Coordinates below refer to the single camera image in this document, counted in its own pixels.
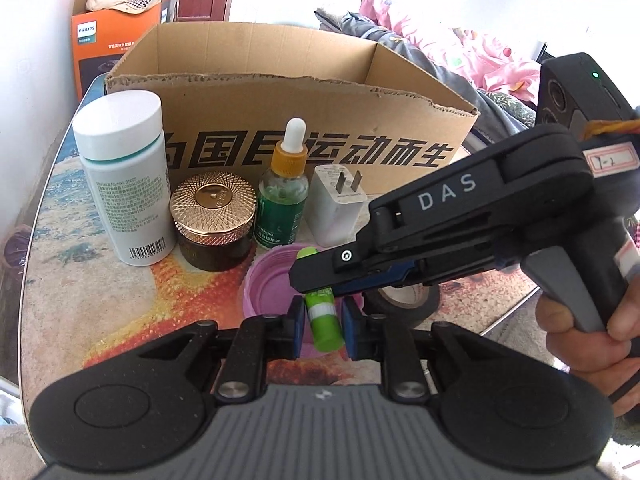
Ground pink floral quilt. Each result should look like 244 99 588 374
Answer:
359 0 540 104

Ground white pill bottle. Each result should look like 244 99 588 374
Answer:
72 90 176 266

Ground white USB charger plug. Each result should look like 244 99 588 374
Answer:
304 165 367 247

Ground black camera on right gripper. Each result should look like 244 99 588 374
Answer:
536 53 634 139

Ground pink plastic lid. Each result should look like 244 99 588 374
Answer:
242 242 321 361

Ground large brown cardboard box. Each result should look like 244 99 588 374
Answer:
105 22 480 195

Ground person's right hand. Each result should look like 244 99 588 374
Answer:
535 280 639 396

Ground orange Philips cardboard box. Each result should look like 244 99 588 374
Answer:
70 0 180 98

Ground gold lid brown jar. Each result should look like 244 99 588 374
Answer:
169 171 257 272

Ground brown tape roll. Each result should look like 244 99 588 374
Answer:
362 284 440 328

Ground beach print table mat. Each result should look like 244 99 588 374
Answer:
18 124 536 411

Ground green glue stick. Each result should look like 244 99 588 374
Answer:
295 246 346 354

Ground grey blanket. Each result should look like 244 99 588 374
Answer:
314 8 535 153

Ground green dropper bottle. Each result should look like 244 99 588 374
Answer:
254 117 309 249

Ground purple round object on floor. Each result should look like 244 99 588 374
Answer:
1 224 32 281

